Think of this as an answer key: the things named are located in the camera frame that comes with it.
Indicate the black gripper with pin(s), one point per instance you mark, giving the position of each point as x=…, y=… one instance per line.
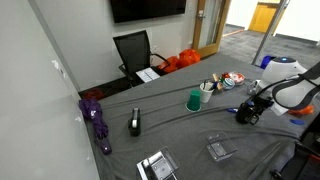
x=256, y=106

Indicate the black mug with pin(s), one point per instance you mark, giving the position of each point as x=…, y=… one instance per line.
x=242, y=118

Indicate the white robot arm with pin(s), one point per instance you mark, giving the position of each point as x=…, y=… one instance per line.
x=285, y=85

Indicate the blue recycling bin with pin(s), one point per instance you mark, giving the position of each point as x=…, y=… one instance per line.
x=265, y=61

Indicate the clear tray of supplies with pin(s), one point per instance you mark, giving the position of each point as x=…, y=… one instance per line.
x=217, y=81

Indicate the blue marker cap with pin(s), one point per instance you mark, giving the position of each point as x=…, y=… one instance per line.
x=297, y=122

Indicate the orange crumpled object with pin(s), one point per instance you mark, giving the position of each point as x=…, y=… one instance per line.
x=305, y=111

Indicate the white paper cup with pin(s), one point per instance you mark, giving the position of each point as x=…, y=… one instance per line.
x=205, y=92

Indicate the clear acrylic stand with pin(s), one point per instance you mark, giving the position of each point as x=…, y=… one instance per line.
x=220, y=146

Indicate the green plastic cup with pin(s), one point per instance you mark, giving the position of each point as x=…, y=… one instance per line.
x=193, y=103

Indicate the grey tablecloth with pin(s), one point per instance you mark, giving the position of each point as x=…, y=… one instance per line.
x=165, y=121

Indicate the orange plastic bag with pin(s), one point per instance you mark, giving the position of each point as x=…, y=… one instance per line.
x=184, y=59

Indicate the wooden door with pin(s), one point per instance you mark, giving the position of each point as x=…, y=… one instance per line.
x=210, y=21

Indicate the white paper sheet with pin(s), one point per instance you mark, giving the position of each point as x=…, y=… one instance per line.
x=147, y=75

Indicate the black office chair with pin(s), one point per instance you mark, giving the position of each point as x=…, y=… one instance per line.
x=135, y=53

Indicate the purple folded umbrella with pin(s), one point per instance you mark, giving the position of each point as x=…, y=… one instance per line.
x=92, y=111

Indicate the wall television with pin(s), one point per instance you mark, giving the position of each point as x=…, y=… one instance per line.
x=132, y=10

